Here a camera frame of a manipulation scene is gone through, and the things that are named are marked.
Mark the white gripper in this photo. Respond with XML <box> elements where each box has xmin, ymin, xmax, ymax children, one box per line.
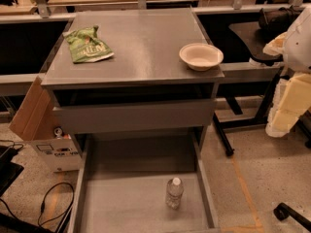
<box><xmin>265</xmin><ymin>73</ymin><xmax>311</xmax><ymax>138</ymax></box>

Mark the clear plastic water bottle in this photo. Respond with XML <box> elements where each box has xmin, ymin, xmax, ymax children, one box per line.
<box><xmin>165</xmin><ymin>178</ymin><xmax>184</xmax><ymax>210</ymax></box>

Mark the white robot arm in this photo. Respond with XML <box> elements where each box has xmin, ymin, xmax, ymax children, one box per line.
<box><xmin>263</xmin><ymin>6</ymin><xmax>311</xmax><ymax>138</ymax></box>

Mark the grey top drawer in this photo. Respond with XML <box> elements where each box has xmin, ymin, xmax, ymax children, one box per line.
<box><xmin>53</xmin><ymin>99</ymin><xmax>216</xmax><ymax>134</ymax></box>

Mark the grey drawer cabinet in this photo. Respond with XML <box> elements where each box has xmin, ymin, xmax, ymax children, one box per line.
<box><xmin>42</xmin><ymin>9</ymin><xmax>224</xmax><ymax>144</ymax></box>

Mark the grey open middle drawer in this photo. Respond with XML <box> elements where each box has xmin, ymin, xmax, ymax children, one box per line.
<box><xmin>68</xmin><ymin>133</ymin><xmax>221</xmax><ymax>233</ymax></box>

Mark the black side table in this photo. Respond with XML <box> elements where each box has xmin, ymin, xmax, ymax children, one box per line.
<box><xmin>213</xmin><ymin>22</ymin><xmax>290</xmax><ymax>156</ymax></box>

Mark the black device on table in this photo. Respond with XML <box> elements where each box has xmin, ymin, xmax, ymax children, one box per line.
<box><xmin>259</xmin><ymin>7</ymin><xmax>300</xmax><ymax>34</ymax></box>

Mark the white paper bowl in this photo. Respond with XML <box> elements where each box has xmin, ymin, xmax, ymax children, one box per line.
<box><xmin>179</xmin><ymin>43</ymin><xmax>224</xmax><ymax>71</ymax></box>

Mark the black caster wheel leg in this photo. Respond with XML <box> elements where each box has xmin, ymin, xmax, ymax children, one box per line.
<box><xmin>273</xmin><ymin>203</ymin><xmax>311</xmax><ymax>232</ymax></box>

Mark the green chip bag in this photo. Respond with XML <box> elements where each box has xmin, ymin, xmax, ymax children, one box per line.
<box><xmin>63</xmin><ymin>25</ymin><xmax>114</xmax><ymax>64</ymax></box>

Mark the small can in box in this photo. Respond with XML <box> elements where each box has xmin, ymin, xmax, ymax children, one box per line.
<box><xmin>53</xmin><ymin>127</ymin><xmax>63</xmax><ymax>138</ymax></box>

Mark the cardboard box with white print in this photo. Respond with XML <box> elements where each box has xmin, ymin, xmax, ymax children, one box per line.
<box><xmin>9</xmin><ymin>77</ymin><xmax>82</xmax><ymax>172</ymax></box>

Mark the black object at left edge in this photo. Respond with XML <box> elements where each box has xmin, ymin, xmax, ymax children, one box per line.
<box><xmin>0</xmin><ymin>146</ymin><xmax>23</xmax><ymax>196</ymax></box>

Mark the black cable on floor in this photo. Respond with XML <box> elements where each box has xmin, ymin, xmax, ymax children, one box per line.
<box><xmin>0</xmin><ymin>182</ymin><xmax>76</xmax><ymax>233</ymax></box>

